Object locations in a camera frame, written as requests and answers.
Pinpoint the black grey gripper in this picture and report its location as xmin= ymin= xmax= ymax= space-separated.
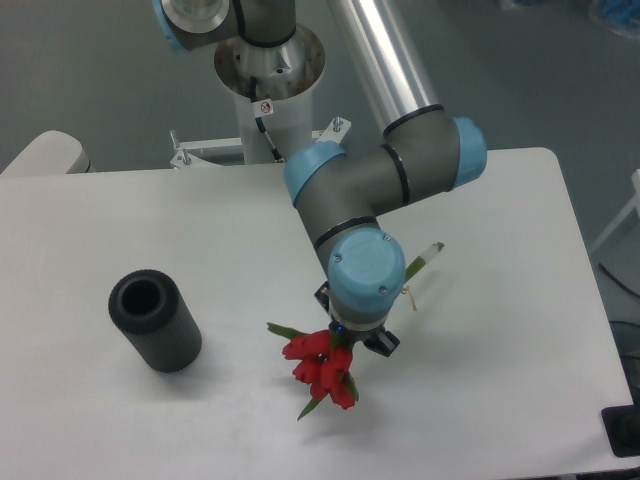
xmin=314 ymin=281 xmax=400 ymax=356

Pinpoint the red tulip flower bouquet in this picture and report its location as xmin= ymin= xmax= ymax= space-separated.
xmin=266 ymin=241 xmax=445 ymax=422

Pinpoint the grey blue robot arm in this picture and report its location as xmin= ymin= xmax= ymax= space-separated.
xmin=153 ymin=1 xmax=488 ymax=356

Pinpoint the black ribbed cylindrical vase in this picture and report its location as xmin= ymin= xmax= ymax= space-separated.
xmin=108 ymin=269 xmax=202 ymax=373

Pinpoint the black device at table edge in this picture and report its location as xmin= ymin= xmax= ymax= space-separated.
xmin=601 ymin=405 xmax=639 ymax=458

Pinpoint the white chair armrest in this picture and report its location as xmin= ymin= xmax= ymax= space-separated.
xmin=1 ymin=130 xmax=95 ymax=178

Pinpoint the blue plastic bag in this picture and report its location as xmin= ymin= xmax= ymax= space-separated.
xmin=588 ymin=0 xmax=639 ymax=39

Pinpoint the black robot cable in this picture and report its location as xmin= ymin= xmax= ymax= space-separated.
xmin=248 ymin=75 xmax=287 ymax=164

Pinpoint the white metal base bracket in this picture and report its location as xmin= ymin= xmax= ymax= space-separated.
xmin=169 ymin=116 xmax=352 ymax=169

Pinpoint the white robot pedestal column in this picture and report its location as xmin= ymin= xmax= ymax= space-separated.
xmin=214 ymin=24 xmax=325 ymax=162

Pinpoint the black cable on floor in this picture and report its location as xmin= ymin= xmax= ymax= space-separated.
xmin=598 ymin=262 xmax=640 ymax=297

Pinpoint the white furniture frame right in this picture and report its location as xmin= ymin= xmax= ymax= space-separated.
xmin=588 ymin=170 xmax=639 ymax=260

